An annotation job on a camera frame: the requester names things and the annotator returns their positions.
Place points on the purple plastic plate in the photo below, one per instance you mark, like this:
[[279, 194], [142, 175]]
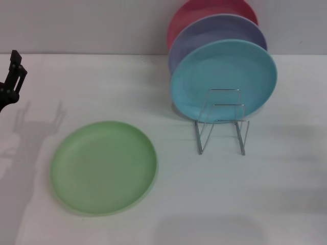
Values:
[[217, 30]]

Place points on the light blue plastic plate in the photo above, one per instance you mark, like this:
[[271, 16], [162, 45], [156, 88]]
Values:
[[224, 76]]

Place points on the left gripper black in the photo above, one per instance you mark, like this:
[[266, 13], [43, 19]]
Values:
[[6, 98]]

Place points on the red plastic plate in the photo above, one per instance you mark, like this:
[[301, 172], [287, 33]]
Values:
[[199, 11]]

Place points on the green plastic plate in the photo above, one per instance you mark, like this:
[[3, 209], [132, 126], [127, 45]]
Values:
[[102, 168]]

